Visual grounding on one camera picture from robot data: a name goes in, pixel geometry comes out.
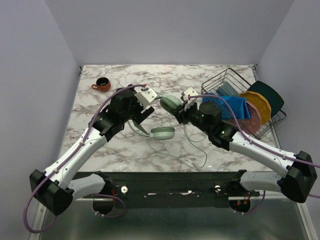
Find mint green headphone cable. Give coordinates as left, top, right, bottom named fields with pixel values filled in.
left=147, top=122, right=209, bottom=169

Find mint green headphones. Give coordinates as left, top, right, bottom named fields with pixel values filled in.
left=128, top=95, right=183, bottom=140

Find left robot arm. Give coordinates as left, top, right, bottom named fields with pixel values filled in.
left=29, top=84, right=158, bottom=216

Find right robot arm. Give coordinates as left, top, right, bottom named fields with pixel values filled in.
left=170, top=101, right=318, bottom=203

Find grey blue container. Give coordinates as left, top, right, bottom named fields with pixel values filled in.
left=216, top=81, right=239, bottom=97

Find orange black mug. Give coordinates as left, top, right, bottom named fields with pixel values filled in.
left=91, top=77, right=111, bottom=93

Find blue cloth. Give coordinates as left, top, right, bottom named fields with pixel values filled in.
left=202, top=96, right=252, bottom=120

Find pink dotted plate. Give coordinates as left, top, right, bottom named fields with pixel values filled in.
left=237, top=101, right=261, bottom=135

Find yellow dotted plate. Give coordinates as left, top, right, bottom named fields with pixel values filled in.
left=239, top=91, right=272, bottom=125

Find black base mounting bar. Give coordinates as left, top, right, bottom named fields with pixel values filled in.
left=72, top=169, right=261, bottom=210

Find dark green plate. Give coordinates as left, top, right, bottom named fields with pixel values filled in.
left=248, top=80, right=285, bottom=117

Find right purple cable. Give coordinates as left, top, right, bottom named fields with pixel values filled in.
left=187, top=93, right=320, bottom=199

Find purple cable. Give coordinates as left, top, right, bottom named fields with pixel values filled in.
left=22, top=83, right=148, bottom=234
left=187, top=93, right=320, bottom=199

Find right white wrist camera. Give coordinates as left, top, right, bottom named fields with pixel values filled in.
left=181, top=86, right=199, bottom=111

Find black wire dish rack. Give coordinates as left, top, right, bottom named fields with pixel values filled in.
left=201, top=68, right=287, bottom=140

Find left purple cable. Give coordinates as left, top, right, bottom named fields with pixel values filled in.
left=22, top=83, right=148, bottom=234

